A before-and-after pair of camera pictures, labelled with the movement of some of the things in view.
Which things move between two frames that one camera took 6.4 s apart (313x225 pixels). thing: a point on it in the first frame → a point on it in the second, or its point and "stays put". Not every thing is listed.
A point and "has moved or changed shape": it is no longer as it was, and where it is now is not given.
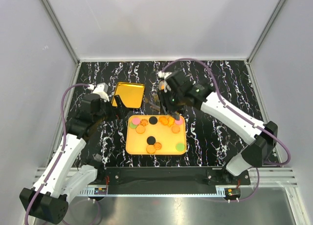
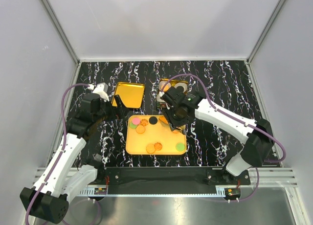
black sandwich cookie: x=151 y=140 has moved or changed shape
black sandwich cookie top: x=152 y=120 stays put
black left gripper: x=117 y=113 stays put
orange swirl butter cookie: x=144 y=122 stays put
